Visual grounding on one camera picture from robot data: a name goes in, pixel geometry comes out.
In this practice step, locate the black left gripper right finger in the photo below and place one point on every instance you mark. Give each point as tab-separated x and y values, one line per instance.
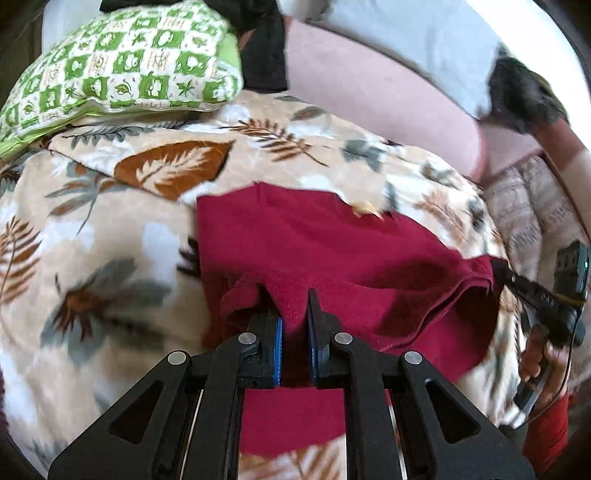
327	371

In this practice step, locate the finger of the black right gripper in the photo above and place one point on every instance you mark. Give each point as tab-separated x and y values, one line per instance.
505	273

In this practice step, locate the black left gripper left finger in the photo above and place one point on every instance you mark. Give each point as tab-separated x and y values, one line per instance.
262	344

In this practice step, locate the dark red garment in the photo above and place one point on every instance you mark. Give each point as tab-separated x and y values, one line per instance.
391	282

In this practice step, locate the person's right hand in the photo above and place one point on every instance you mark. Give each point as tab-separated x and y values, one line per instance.
538	348

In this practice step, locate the striped beige quilt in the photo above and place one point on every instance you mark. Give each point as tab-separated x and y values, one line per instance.
534	216

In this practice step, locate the red sleeve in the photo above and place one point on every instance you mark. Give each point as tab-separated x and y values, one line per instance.
547	436

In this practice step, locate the dark furry item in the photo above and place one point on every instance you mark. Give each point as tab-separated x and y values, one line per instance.
521	99

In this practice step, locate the leaf patterned beige blanket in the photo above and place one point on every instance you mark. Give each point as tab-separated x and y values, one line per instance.
94	218

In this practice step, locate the grey pillow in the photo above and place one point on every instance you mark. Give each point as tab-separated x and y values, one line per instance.
446	42

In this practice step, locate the pink quilted cushion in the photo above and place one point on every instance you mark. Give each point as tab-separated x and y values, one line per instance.
379	94

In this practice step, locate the green white patterned pillow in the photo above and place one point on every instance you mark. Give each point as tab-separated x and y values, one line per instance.
51	94

